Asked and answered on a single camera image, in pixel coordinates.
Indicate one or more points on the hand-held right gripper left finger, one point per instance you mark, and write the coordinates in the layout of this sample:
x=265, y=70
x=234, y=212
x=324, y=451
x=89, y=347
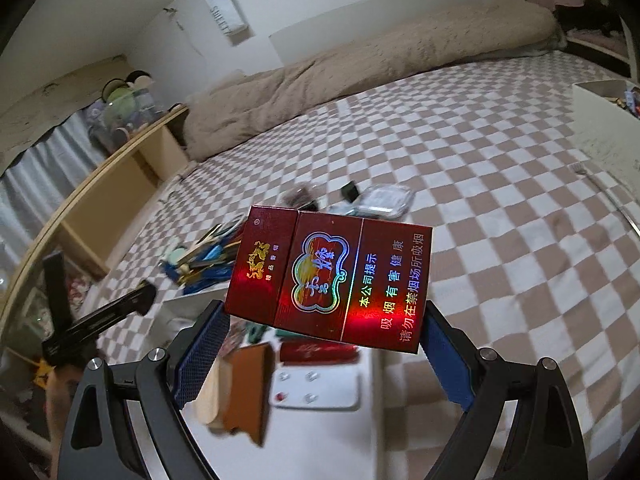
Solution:
x=200, y=355

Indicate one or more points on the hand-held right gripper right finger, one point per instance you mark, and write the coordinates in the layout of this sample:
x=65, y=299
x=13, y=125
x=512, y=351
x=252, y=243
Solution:
x=445, y=362

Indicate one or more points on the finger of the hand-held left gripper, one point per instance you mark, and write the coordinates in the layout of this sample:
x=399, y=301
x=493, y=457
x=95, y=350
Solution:
x=115, y=306
x=53, y=290

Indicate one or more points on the white phone case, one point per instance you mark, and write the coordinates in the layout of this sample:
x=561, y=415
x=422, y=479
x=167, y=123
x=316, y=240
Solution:
x=325, y=391

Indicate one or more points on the white cardboard tray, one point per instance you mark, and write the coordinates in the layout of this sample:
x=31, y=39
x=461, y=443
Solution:
x=325, y=440

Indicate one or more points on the red cigarette pack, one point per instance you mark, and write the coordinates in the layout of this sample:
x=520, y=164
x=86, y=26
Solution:
x=325, y=280

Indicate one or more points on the clear plastic case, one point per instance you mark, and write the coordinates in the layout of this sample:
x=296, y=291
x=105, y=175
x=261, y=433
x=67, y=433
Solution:
x=382, y=200

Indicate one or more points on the person's left hand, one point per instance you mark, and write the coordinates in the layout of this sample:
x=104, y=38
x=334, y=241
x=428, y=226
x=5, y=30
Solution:
x=65, y=392

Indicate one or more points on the teddy bear display box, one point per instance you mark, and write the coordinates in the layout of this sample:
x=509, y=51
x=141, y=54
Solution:
x=80, y=285

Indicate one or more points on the wooden shoehorn piece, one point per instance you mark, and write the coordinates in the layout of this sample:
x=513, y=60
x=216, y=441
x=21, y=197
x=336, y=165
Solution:
x=212, y=400

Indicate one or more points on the brown leather sleeve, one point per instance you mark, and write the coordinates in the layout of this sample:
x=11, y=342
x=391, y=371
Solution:
x=247, y=390

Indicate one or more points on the mint round compact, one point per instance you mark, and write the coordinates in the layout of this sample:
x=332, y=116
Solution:
x=175, y=256

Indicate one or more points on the green lighter box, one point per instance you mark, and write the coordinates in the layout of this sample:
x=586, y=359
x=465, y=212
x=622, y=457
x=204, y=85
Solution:
x=287, y=333

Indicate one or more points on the wooden headboard shelf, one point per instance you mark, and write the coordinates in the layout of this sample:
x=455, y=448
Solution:
x=115, y=195

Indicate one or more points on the red pen box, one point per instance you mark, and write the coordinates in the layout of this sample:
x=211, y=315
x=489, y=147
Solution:
x=320, y=353

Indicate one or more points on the light blue curtain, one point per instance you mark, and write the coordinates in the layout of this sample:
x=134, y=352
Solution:
x=50, y=160

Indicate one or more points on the clear storage bin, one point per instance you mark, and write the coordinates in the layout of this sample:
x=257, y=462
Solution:
x=125, y=125

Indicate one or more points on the checkered bed sheet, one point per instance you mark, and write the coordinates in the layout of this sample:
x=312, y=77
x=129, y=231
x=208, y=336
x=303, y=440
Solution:
x=500, y=185

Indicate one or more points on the dark bead bag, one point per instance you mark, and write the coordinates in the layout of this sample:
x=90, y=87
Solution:
x=300, y=195

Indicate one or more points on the small black cube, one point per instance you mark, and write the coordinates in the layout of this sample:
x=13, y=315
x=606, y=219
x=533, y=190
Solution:
x=350, y=192

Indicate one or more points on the beige printed valance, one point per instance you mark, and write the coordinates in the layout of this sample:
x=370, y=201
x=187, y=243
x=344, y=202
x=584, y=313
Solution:
x=65, y=95

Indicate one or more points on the green plush toy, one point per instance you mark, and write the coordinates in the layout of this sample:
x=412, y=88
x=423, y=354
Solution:
x=120, y=100

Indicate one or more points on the metal back scratcher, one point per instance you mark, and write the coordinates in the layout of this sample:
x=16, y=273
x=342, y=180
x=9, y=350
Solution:
x=580, y=170

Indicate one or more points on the white shoe box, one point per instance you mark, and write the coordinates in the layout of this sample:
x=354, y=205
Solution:
x=600, y=125

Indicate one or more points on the beige fluffy blanket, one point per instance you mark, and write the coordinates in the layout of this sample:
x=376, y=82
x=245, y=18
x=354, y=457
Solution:
x=350, y=80

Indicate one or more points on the white hanging paper bag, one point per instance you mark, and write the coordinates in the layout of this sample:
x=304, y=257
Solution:
x=225, y=12

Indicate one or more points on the assorted packets in shoe box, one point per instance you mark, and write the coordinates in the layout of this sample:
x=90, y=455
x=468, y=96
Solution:
x=627, y=100

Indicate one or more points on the wooden wardrobe niche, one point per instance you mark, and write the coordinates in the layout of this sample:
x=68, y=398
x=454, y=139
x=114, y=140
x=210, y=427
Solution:
x=622, y=60

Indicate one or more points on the dark clothes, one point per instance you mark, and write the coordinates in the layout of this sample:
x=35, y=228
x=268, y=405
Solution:
x=590, y=30

